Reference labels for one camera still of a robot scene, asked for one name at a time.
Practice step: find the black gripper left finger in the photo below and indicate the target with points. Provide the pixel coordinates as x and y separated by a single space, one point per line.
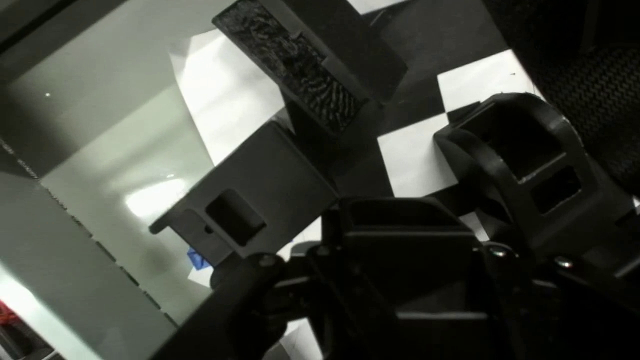
247 314

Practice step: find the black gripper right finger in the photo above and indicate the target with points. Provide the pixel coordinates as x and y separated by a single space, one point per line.
535 184

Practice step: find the black cube part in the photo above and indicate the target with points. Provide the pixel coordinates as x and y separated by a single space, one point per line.
408 280

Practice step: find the black bracket part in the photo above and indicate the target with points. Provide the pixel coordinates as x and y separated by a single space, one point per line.
254 201

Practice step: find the open grey tool drawer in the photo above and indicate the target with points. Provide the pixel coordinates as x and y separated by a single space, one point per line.
115 108

